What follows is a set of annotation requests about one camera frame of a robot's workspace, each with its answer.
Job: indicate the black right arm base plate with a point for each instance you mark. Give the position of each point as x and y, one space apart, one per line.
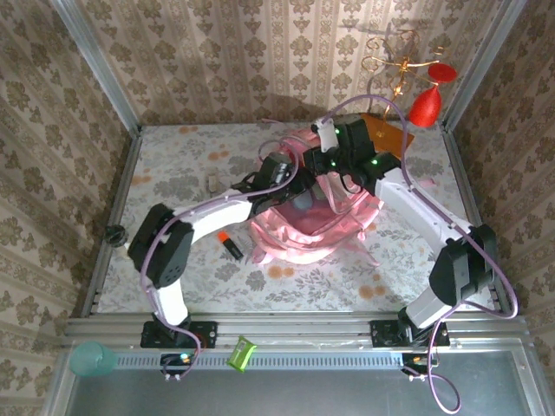
381 333

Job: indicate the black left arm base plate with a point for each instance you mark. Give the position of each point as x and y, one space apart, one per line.
208 333

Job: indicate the red wine glass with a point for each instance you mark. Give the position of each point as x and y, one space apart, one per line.
427 108

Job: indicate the small bottle with black cap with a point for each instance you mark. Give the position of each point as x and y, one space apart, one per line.
115 234

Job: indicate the teal plastic cup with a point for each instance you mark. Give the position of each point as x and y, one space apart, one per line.
91 359

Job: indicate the orange and black highlighter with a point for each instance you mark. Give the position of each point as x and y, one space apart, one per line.
232 248

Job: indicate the green packet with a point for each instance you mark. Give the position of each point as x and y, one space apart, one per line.
240 354

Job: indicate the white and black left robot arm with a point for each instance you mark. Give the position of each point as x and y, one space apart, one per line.
217 214

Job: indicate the aluminium corner post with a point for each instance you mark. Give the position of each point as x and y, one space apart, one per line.
96 65
482 65

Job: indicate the pink backpack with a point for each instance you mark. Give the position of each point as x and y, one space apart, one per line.
312 229

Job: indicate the aluminium front frame rail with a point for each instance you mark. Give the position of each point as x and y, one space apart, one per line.
303 329

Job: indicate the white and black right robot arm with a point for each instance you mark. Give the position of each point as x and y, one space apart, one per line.
412 203

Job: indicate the small white beige eraser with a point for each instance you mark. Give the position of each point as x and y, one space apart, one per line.
213 183

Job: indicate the aluminium side rail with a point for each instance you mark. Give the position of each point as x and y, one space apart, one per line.
463 182
126 182

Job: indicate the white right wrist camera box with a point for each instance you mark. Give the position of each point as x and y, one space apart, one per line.
326 136

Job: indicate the black electronics board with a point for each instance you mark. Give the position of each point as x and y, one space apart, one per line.
173 362
416 362

